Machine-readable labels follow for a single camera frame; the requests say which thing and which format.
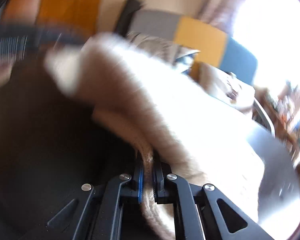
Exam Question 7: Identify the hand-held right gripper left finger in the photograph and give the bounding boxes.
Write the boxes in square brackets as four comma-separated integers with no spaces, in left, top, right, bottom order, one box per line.
[20,165,144,240]

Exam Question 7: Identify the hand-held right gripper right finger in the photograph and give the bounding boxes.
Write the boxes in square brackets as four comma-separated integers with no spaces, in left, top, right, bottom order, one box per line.
[152,160,275,240]

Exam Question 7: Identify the deer print cushion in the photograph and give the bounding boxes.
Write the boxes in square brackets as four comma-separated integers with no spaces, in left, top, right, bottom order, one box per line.
[197,62,256,113]

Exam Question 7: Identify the black rolled mat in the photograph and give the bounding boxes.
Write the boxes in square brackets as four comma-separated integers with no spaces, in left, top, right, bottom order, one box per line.
[115,0,146,38]

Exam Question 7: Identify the grey yellow blue sofa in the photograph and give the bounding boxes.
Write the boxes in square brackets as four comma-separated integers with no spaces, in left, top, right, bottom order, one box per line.
[115,0,276,137]

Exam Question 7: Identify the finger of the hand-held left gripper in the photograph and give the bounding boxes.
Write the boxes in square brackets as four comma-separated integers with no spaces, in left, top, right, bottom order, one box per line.
[27,27,87,52]

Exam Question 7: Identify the cream knitted sweater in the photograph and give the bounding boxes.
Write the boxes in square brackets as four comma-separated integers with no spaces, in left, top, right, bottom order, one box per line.
[45,31,265,240]

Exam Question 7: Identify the patterned curtain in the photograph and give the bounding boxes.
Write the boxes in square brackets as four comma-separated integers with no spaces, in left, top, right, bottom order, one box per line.
[197,0,256,35]

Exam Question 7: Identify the bright window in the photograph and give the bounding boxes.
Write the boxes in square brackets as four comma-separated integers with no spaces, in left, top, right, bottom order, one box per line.
[232,0,300,92]

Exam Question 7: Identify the tiger print cushion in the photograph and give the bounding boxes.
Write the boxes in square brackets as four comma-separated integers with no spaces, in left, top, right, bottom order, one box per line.
[126,31,201,72]

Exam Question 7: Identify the orange wooden wardrobe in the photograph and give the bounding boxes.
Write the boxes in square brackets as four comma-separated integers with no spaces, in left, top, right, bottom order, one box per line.
[2,0,106,32]

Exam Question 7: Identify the cluttered wooden shelf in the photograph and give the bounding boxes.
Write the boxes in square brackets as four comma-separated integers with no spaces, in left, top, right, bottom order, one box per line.
[262,82,300,167]

